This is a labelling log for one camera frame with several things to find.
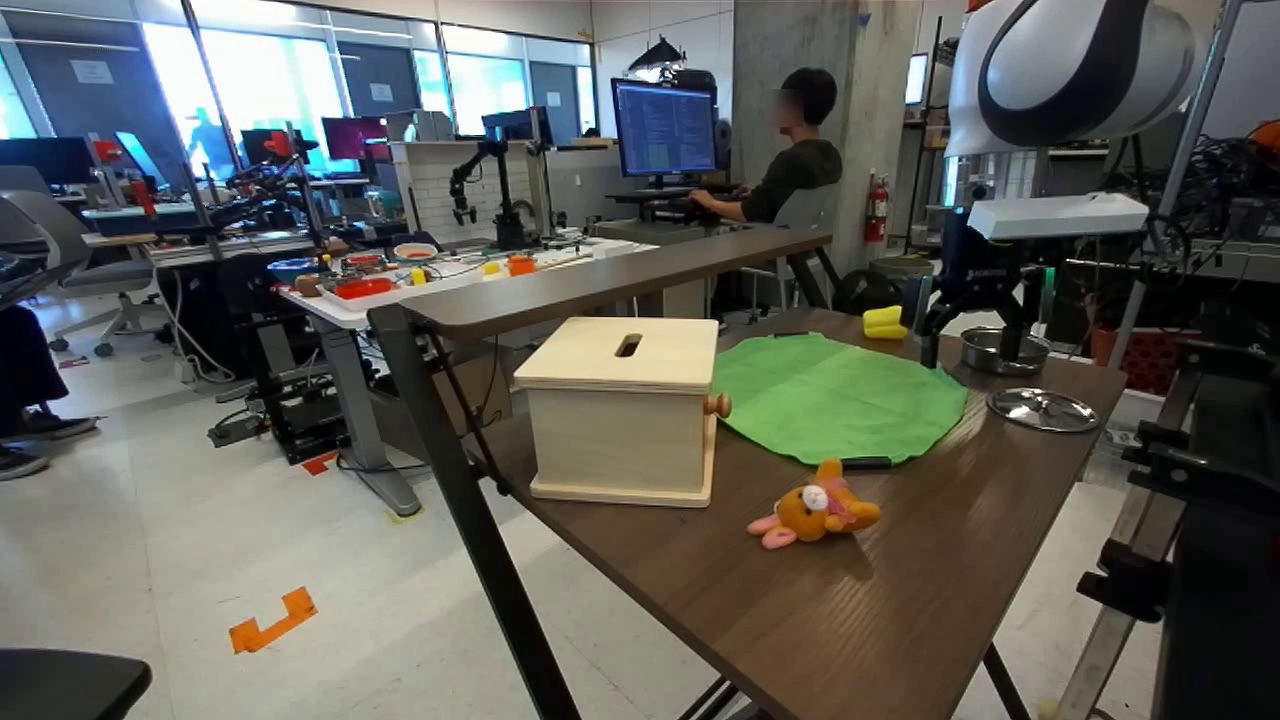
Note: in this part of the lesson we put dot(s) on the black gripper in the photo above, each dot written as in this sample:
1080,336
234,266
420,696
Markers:
985,279

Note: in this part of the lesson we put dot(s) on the green round towel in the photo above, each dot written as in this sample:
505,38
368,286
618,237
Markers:
813,396

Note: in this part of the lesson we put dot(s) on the black small robot arm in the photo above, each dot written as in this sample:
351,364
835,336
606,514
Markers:
505,221

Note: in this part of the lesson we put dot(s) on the steel pot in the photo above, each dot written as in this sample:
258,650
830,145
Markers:
981,354

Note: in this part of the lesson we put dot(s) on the yellow sponge toy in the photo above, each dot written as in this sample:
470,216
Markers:
887,327

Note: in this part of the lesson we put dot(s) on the red fire extinguisher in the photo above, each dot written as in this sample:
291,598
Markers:
879,208

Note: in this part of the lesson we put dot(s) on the orange plush toy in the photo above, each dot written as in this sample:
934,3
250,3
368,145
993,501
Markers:
813,510

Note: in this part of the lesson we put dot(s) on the person at computer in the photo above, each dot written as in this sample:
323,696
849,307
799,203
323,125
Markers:
811,162

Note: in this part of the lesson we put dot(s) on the brown folding table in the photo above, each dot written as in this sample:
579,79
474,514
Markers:
874,626

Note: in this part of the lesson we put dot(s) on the computer monitor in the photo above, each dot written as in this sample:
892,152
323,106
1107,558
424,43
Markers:
660,129

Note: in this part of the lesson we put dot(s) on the wooden box with red drawer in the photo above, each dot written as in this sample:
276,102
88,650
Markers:
625,412

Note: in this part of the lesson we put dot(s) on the white lab desk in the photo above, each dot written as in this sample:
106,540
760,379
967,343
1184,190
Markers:
346,336

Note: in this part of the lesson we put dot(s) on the orange floor bracket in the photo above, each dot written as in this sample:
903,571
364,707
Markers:
258,635

